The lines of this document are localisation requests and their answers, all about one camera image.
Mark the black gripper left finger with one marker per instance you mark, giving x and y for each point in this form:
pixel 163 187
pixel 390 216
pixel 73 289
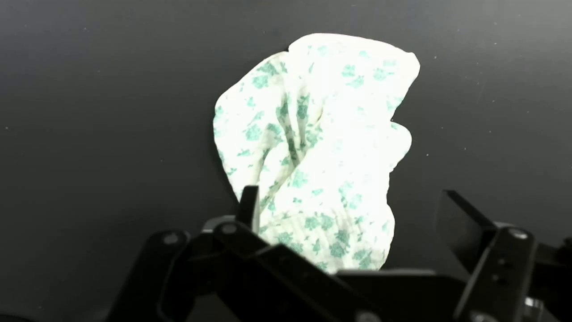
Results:
pixel 238 280

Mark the white cloth with green print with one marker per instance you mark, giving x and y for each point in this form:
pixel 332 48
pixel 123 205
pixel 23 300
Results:
pixel 332 150

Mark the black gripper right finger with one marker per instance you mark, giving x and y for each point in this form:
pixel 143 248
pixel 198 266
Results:
pixel 506 275

